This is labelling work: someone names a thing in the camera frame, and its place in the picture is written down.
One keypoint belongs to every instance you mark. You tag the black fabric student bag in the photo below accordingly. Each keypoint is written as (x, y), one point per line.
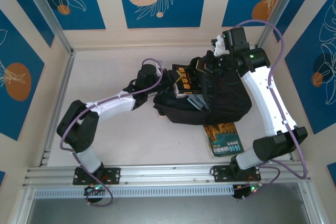
(225, 95)

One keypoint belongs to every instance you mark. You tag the aluminium frame post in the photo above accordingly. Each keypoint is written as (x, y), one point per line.
(47, 14)
(275, 3)

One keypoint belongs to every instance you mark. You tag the small circuit board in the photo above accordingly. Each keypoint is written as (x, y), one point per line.
(95, 188)
(249, 190)

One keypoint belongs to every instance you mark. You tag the black paperback book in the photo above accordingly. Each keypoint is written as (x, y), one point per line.
(187, 79)

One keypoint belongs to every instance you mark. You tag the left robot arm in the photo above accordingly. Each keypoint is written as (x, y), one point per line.
(113, 104)

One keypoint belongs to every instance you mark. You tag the teal book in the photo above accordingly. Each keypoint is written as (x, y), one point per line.
(198, 102)

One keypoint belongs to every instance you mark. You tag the cave cover paperback book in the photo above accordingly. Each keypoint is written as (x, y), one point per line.
(223, 140)

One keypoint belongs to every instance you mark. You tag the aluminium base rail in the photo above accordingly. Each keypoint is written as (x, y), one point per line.
(168, 174)

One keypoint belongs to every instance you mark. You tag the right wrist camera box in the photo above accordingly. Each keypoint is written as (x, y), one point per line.
(218, 47)

